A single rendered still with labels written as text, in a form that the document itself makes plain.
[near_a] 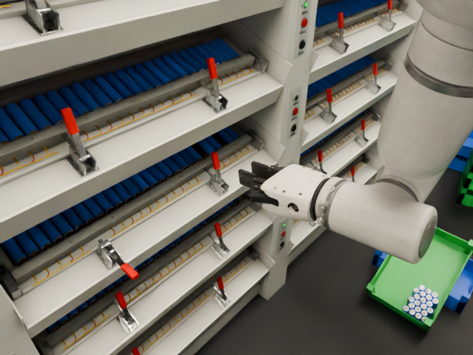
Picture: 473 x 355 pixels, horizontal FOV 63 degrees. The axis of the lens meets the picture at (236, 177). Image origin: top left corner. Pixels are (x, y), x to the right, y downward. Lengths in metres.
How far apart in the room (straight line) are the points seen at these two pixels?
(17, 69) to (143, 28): 0.17
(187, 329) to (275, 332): 0.30
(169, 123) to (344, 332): 0.87
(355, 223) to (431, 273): 0.85
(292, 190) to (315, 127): 0.47
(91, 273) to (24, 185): 0.21
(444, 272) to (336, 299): 0.35
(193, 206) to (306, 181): 0.26
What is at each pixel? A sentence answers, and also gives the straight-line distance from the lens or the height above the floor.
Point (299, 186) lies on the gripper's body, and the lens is 0.64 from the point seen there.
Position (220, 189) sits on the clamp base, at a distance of 0.81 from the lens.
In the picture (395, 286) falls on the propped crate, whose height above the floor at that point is 0.04.
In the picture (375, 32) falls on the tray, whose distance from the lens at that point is 1.23.
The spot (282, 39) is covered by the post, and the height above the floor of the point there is 0.83.
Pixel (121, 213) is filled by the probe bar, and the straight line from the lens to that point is 0.74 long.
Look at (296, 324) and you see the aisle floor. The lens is 1.28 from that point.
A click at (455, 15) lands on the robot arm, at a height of 1.01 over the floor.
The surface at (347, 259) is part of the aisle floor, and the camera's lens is 1.47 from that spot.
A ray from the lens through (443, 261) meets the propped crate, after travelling 1.43.
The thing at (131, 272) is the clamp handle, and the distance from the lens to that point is 0.66.
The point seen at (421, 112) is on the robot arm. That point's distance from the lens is 0.42.
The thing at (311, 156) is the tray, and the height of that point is 0.40.
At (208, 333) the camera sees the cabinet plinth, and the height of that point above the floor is 0.03.
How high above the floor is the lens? 1.06
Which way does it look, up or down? 36 degrees down
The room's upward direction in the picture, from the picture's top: straight up
